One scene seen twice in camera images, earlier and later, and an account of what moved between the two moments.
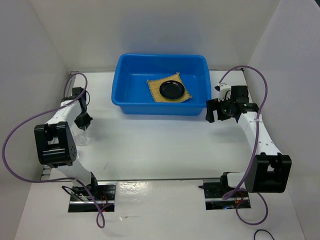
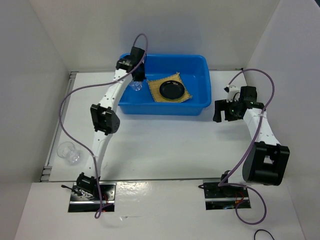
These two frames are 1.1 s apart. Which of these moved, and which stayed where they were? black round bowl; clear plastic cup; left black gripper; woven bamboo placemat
Moved: clear plastic cup; left black gripper
Stayed: black round bowl; woven bamboo placemat
